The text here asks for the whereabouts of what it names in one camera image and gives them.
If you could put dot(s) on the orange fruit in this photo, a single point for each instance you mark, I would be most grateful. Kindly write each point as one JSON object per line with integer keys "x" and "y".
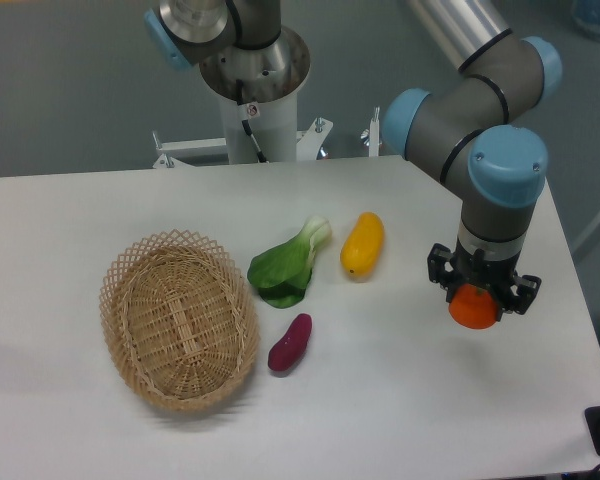
{"x": 473, "y": 307}

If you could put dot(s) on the blue bag in corner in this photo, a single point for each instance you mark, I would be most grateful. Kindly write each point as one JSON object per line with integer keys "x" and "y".
{"x": 586, "y": 15}

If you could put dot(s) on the green bok choy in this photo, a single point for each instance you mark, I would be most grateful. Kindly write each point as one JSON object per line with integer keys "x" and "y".
{"x": 281, "y": 274}

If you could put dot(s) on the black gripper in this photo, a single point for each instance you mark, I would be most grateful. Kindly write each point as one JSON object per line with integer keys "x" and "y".
{"x": 482, "y": 268}

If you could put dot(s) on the woven wicker basket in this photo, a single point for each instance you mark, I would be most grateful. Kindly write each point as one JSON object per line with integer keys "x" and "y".
{"x": 179, "y": 321}

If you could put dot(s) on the yellow mango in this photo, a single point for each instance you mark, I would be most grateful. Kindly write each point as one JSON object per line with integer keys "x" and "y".
{"x": 363, "y": 247}

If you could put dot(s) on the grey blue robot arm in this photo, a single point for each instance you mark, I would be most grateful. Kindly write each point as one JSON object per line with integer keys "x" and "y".
{"x": 465, "y": 140}

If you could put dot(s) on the purple sweet potato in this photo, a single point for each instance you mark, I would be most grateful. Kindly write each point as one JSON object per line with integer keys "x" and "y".
{"x": 288, "y": 350}

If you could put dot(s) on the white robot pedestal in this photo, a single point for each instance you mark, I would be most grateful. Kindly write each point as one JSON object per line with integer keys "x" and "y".
{"x": 253, "y": 133}

